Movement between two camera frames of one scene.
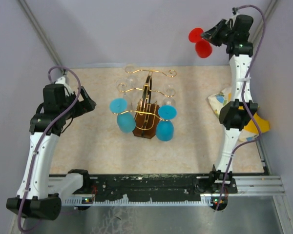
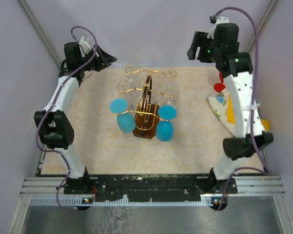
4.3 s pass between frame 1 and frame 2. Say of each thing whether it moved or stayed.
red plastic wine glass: moved
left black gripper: moved
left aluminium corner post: stayed
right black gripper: moved
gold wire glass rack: stayed
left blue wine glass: stayed
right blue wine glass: stayed
